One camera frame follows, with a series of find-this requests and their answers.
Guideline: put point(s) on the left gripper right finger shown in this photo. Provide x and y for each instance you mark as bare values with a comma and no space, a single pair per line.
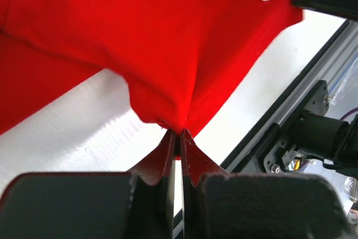
195,165

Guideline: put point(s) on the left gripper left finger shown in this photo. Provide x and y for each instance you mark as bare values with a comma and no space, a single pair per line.
151,211

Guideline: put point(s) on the red t shirt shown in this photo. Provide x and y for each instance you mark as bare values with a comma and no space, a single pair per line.
181,59

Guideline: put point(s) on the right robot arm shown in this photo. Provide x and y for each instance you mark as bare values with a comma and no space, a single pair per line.
320,137

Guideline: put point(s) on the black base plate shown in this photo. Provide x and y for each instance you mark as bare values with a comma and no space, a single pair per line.
318,76

